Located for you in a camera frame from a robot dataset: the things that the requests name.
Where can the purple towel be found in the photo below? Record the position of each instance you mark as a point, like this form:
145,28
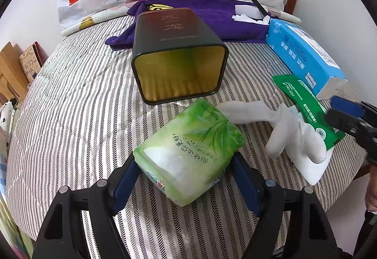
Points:
217,14

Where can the wooden headboard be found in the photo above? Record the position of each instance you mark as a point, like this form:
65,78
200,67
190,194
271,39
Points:
14,83

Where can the rolled floral paper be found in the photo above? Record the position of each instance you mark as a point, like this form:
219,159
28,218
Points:
119,11

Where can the green snack packet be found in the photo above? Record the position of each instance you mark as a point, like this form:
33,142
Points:
312,110

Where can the patterned book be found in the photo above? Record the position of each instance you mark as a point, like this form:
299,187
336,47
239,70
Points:
31,61

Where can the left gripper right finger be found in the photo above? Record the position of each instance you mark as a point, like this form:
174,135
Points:
249,181

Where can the white foam block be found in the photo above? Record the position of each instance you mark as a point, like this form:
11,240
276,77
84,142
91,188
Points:
249,11

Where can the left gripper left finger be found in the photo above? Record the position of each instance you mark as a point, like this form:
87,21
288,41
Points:
122,181

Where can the green tissue pack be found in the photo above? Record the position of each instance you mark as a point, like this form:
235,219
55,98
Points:
188,155

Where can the blue tissue pack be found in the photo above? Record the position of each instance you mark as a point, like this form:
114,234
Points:
305,58

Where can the dotted white plush toy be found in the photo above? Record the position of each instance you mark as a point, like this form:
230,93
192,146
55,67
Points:
8,111

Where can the yellow zip pouch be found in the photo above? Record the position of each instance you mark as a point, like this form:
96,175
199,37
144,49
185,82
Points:
157,7

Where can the dark green tin box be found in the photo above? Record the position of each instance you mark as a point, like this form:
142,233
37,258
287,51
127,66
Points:
176,56

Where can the person's right hand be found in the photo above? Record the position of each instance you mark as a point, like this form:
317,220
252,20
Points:
371,191

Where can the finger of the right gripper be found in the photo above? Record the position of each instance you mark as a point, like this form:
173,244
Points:
343,121
348,107

